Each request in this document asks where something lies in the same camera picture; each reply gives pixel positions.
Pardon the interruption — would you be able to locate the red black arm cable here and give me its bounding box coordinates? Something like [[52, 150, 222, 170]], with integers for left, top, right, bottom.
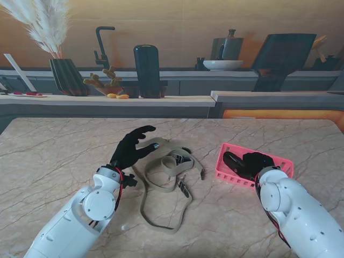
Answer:
[[254, 173, 292, 249], [88, 168, 126, 229]]

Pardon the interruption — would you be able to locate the grey pot with lid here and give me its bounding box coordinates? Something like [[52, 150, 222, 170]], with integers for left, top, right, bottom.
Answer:
[[210, 28, 245, 61]]

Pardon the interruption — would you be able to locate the dark range hood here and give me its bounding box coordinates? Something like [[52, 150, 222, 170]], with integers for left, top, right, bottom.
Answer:
[[251, 33, 317, 92]]

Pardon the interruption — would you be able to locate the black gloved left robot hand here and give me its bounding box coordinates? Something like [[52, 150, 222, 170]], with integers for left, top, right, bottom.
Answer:
[[109, 125, 161, 171]]

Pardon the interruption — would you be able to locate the red black right arm cable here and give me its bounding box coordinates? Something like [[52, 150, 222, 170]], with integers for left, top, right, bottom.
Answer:
[[254, 173, 292, 249]]

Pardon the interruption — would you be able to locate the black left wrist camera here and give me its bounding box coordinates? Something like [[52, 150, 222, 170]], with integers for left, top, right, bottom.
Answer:
[[124, 173, 138, 188]]

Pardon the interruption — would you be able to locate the white pampas grass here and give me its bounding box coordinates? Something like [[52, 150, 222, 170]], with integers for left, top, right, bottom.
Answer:
[[0, 0, 71, 59]]

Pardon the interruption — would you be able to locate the tall dark cylindrical canister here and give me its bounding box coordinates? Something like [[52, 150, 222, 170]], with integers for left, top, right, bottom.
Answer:
[[133, 45, 162, 99]]

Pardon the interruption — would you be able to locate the white ceramic bowl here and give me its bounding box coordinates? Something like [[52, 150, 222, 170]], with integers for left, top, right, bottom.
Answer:
[[203, 60, 245, 71]]

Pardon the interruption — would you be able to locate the dark utensil holder with spoons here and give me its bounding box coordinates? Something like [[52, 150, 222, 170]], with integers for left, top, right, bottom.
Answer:
[[311, 34, 341, 71]]

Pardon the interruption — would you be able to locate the plate with red food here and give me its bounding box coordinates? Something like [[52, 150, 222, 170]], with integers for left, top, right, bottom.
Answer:
[[8, 91, 48, 98]]

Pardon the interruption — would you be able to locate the dark ribbed vase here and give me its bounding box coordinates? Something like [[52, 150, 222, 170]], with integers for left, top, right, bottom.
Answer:
[[49, 58, 91, 97]]

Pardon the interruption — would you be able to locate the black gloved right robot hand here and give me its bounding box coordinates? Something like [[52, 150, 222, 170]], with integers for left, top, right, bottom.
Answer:
[[238, 152, 277, 181]]

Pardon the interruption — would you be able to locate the light wood counter top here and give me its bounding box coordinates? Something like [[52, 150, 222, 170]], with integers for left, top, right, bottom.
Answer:
[[0, 94, 217, 109]]

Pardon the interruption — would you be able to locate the black kitchen faucet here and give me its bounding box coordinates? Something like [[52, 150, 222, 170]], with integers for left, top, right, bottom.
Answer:
[[94, 26, 116, 71]]

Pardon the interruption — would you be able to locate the beige woven belt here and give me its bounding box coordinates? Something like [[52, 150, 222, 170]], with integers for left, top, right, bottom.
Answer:
[[131, 137, 205, 234]]

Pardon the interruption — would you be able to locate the pink plastic mesh basket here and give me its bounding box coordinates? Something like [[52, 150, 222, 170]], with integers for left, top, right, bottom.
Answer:
[[216, 143, 294, 188]]

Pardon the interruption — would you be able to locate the red black left arm cable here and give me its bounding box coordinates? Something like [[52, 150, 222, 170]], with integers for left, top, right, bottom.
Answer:
[[88, 168, 126, 229]]

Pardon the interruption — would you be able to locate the white leaning board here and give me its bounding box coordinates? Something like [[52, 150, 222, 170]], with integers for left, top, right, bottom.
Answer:
[[3, 53, 37, 92]]

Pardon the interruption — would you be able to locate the grey stone counter top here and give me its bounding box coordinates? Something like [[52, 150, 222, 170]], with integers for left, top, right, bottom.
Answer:
[[210, 90, 344, 103]]

